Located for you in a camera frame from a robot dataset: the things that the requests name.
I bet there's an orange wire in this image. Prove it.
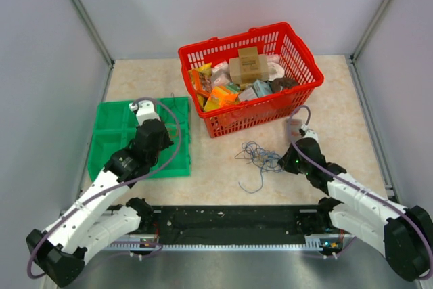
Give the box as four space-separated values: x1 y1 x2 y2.
165 123 182 139

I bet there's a blue wire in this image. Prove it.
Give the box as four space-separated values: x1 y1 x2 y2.
234 140 283 194

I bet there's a yellow wire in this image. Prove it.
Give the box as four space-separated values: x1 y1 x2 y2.
248 152 281 170

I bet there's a black wire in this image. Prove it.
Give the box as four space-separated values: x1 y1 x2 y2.
165 92 189 124

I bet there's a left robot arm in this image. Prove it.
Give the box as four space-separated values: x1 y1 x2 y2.
26 119 173 288

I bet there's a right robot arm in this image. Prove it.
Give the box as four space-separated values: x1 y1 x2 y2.
278 137 432 282

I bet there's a grey packaged sponge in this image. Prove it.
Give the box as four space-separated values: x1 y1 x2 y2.
285 118 303 144

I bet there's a green compartment tray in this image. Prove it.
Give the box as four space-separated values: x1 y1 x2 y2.
87 96 191 181

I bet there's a red plastic shopping basket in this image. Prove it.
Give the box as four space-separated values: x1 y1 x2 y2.
178 22 324 137

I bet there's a yellow snack bag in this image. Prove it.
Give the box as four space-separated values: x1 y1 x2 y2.
188 63 212 98

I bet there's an orange snack box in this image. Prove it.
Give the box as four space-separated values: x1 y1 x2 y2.
203 86 239 112

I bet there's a dark brown round pastry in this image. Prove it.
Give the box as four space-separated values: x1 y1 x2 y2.
270 77 298 93

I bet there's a teal small box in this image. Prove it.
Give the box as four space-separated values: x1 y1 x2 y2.
252 80 273 98

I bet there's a white tape roll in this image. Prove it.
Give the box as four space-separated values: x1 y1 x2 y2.
267 62 285 81

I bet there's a brown cardboard box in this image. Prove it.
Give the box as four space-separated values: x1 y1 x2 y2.
229 46 269 84

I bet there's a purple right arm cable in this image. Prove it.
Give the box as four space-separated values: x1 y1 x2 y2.
287 104 433 282

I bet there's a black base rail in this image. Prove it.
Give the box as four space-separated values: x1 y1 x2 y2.
134 205 338 245

